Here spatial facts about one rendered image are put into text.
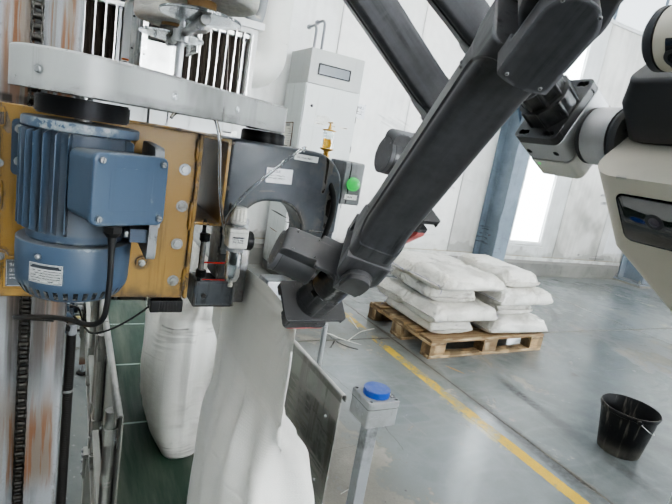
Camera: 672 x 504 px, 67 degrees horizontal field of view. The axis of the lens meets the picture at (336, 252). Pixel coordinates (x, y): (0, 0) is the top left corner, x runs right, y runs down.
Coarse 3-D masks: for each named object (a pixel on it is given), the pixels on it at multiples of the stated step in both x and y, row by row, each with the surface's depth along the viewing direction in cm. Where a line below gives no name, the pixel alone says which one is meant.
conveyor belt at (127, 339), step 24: (120, 312) 250; (144, 312) 255; (120, 336) 224; (120, 360) 203; (120, 384) 185; (144, 432) 160; (144, 456) 148; (192, 456) 152; (120, 480) 137; (144, 480) 139; (168, 480) 140
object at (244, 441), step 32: (256, 288) 99; (224, 320) 117; (256, 320) 98; (224, 352) 114; (256, 352) 97; (288, 352) 84; (224, 384) 105; (256, 384) 96; (224, 416) 96; (256, 416) 92; (224, 448) 92; (256, 448) 86; (288, 448) 87; (192, 480) 107; (224, 480) 87; (256, 480) 82; (288, 480) 85
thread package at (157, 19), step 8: (136, 0) 92; (144, 0) 90; (152, 0) 89; (160, 0) 89; (136, 8) 92; (144, 8) 90; (152, 8) 90; (144, 16) 93; (152, 16) 92; (160, 16) 91; (168, 16) 90; (160, 24) 99; (168, 24) 95; (176, 24) 95; (200, 32) 100
